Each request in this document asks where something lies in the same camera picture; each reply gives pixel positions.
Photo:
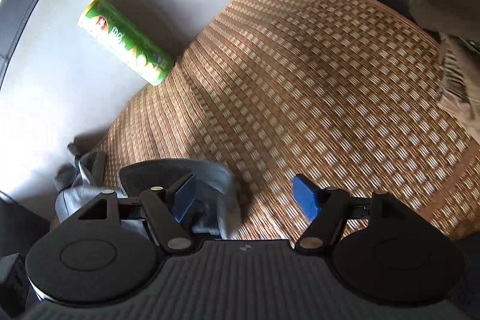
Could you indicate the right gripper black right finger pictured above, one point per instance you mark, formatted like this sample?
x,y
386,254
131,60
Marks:
x,y
325,209

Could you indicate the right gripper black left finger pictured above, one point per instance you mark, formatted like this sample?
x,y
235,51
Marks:
x,y
165,208

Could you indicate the light grey herringbone shirt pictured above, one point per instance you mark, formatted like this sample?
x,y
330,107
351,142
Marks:
x,y
202,196

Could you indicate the woven bamboo seat mat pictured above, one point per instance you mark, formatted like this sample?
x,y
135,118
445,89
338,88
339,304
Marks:
x,y
342,91

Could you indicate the green cylindrical can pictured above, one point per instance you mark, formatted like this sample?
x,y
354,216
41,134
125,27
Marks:
x,y
115,32

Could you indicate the beige fringed cloth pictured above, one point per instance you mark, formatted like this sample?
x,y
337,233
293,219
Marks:
x,y
446,23

